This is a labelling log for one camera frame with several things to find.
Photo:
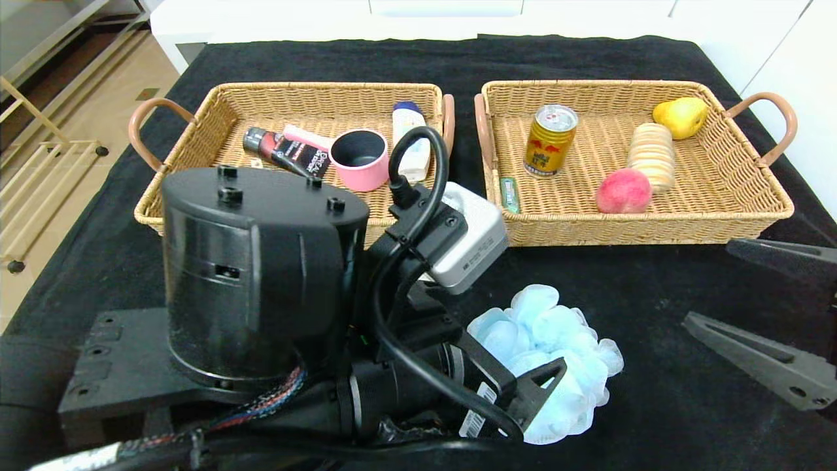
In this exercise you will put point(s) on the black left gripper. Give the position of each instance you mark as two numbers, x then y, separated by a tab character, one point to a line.
485	391

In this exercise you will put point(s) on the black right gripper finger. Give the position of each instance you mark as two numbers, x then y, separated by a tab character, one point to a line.
791	258
765	360

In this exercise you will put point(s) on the light blue mesh bath pouf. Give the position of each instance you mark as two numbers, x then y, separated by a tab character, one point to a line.
556	327

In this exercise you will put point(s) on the ridged beige bread roll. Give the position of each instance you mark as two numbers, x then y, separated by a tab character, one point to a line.
650	157

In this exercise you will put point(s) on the pink peach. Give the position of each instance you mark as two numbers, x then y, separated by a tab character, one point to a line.
623	191

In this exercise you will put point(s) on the gold energy drink can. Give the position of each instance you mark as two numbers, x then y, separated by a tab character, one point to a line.
548	147

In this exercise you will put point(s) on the pink mug with dark inside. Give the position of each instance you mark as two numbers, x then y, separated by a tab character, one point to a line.
359	176

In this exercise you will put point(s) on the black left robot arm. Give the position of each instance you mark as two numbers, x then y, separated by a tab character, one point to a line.
261	275

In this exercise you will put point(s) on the yellow pear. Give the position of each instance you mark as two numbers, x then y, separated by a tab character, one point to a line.
680	118

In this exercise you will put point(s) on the small green tube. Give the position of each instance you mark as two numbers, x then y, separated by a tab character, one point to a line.
509	195

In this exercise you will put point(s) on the white bottle with blue cap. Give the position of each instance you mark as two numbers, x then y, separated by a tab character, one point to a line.
409	118

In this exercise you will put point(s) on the black face wash tube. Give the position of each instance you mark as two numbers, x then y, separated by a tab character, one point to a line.
288	152

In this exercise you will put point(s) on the black tablecloth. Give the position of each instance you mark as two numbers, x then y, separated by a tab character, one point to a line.
418	59

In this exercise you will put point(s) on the white cabinet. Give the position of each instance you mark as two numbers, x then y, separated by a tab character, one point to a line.
294	19

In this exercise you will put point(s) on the wooden slatted rack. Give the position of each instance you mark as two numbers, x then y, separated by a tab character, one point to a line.
52	190

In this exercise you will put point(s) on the grey shelf unit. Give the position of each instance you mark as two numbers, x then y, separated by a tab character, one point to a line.
39	33

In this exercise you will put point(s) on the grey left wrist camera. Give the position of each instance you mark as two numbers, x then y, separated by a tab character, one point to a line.
471	242

